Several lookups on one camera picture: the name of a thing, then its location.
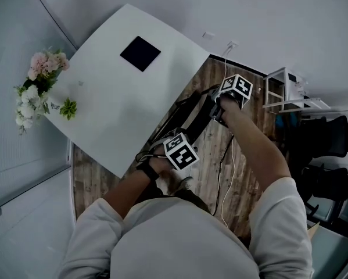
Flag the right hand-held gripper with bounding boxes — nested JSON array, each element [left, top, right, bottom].
[[210, 74, 253, 127]]

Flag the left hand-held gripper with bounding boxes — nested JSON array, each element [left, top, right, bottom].
[[155, 128, 200, 171]]

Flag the black folding chair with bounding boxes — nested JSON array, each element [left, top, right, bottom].
[[152, 84, 221, 153]]

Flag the person's left forearm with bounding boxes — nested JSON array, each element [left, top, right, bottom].
[[102, 170, 153, 219]]

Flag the person's right forearm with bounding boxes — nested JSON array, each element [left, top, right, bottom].
[[227, 109, 292, 191]]

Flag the white side stool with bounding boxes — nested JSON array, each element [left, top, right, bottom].
[[262, 67, 331, 115]]

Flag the person's right hand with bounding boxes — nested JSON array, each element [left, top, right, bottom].
[[219, 96, 242, 125]]

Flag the person's left hand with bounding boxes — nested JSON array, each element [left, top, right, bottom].
[[149, 153, 178, 177]]

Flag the person's right shoe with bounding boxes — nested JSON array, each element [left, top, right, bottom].
[[173, 177, 195, 192]]

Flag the black wrist band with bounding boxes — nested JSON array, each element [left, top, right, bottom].
[[136, 160, 160, 181]]

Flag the person's right leg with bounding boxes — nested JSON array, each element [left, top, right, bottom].
[[173, 189, 211, 213]]

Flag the teal floor item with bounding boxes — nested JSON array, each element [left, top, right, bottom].
[[275, 112, 301, 129]]

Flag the white table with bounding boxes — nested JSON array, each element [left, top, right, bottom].
[[47, 3, 211, 179]]

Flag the person's white sweatshirt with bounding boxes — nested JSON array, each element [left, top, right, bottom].
[[56, 176, 314, 279]]

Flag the black square pad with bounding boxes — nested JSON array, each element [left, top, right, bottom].
[[120, 35, 162, 73]]

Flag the small green plant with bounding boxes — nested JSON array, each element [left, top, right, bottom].
[[59, 97, 78, 121]]

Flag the pink and white flower bouquet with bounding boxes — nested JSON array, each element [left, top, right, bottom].
[[13, 47, 70, 135]]

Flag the long white cable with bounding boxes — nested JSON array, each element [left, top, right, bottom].
[[220, 44, 236, 229]]

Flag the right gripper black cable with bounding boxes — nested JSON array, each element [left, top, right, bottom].
[[211, 135, 235, 217]]

